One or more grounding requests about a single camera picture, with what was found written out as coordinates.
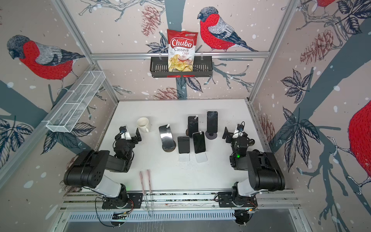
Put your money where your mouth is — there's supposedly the white wire mesh shelf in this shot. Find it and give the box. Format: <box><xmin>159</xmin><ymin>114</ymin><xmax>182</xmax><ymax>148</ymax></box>
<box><xmin>46</xmin><ymin>71</ymin><xmax>106</xmax><ymax>132</ymax></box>

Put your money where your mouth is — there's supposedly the tall black phone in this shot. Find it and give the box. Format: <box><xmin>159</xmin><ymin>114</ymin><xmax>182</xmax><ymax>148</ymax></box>
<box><xmin>207</xmin><ymin>111</ymin><xmax>218</xmax><ymax>133</ymax></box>

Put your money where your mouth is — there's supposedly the left pink chopstick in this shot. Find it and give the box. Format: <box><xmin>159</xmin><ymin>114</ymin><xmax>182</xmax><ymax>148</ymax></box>
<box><xmin>139</xmin><ymin>171</ymin><xmax>149</xmax><ymax>213</ymax></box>

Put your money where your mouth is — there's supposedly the aluminium front rail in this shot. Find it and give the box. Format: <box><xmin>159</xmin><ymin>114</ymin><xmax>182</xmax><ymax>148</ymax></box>
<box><xmin>60</xmin><ymin>189</ymin><xmax>301</xmax><ymax>211</ymax></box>

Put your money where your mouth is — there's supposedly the pink chopstick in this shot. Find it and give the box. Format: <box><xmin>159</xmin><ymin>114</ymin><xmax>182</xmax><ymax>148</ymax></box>
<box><xmin>147</xmin><ymin>169</ymin><xmax>154</xmax><ymax>218</ymax></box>
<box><xmin>139</xmin><ymin>171</ymin><xmax>149</xmax><ymax>213</ymax></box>

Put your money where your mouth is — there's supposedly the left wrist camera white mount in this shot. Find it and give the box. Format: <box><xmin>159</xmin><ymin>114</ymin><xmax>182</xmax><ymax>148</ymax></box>
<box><xmin>120</xmin><ymin>129</ymin><xmax>131</xmax><ymax>140</ymax></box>

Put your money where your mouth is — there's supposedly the Chuba cassava chips bag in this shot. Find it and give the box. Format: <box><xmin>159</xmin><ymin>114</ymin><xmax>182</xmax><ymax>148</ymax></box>
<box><xmin>167</xmin><ymin>29</ymin><xmax>198</xmax><ymax>72</ymax></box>

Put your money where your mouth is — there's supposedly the white ceramic mug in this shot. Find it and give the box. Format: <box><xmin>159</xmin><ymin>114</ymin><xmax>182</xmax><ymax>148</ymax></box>
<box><xmin>136</xmin><ymin>117</ymin><xmax>151</xmax><ymax>133</ymax></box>

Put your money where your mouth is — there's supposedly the grey round base stand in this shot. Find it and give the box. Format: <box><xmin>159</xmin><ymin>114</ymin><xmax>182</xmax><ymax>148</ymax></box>
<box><xmin>205</xmin><ymin>132</ymin><xmax>217</xmax><ymax>140</ymax></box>

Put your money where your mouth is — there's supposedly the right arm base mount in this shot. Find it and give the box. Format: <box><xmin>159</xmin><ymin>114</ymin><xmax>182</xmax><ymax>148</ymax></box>
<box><xmin>214</xmin><ymin>192</ymin><xmax>258</xmax><ymax>208</ymax></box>

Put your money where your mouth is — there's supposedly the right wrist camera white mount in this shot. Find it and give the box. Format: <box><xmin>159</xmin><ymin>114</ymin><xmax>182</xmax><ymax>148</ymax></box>
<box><xmin>232</xmin><ymin>124</ymin><xmax>244</xmax><ymax>138</ymax></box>

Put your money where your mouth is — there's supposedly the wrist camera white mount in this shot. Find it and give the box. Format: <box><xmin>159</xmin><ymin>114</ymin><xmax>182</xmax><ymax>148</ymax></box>
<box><xmin>232</xmin><ymin>124</ymin><xmax>244</xmax><ymax>138</ymax></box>
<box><xmin>120</xmin><ymin>129</ymin><xmax>131</xmax><ymax>140</ymax></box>

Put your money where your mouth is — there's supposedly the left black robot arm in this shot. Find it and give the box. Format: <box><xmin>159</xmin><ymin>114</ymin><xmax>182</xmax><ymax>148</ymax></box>
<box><xmin>63</xmin><ymin>126</ymin><xmax>142</xmax><ymax>201</ymax></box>

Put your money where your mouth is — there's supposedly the black wire wall basket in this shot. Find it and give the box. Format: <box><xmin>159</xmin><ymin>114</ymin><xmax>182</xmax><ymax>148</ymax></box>
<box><xmin>150</xmin><ymin>56</ymin><xmax>213</xmax><ymax>78</ymax></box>

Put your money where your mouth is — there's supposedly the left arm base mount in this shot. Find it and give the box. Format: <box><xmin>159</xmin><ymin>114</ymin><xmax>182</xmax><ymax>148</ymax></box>
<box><xmin>102</xmin><ymin>192</ymin><xmax>143</xmax><ymax>210</ymax></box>

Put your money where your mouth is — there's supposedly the large black reflective phone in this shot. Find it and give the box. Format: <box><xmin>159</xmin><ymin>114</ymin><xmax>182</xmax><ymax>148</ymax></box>
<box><xmin>159</xmin><ymin>124</ymin><xmax>174</xmax><ymax>147</ymax></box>

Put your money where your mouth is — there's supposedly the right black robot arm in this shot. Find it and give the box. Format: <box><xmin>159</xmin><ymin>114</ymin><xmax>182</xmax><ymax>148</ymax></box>
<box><xmin>222</xmin><ymin>124</ymin><xmax>286</xmax><ymax>199</ymax></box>

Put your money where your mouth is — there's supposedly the right pink chopstick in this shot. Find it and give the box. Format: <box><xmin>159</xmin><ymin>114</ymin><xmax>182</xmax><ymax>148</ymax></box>
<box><xmin>147</xmin><ymin>169</ymin><xmax>154</xmax><ymax>218</ymax></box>

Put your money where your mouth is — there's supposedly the purple-edged black phone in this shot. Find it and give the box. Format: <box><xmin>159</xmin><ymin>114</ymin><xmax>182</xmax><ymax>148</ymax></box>
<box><xmin>187</xmin><ymin>116</ymin><xmax>199</xmax><ymax>138</ymax></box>

